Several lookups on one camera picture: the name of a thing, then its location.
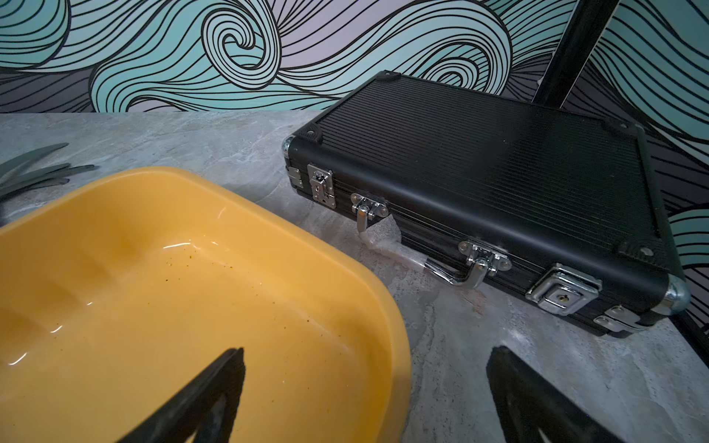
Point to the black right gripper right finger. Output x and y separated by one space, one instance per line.
531 409

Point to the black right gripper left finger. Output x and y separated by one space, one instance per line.
204 410

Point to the yellow plastic storage tray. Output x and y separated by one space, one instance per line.
116 296

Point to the black aluminium carrying case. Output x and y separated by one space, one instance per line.
560 210

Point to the black vertical frame post right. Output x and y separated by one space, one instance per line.
584 29

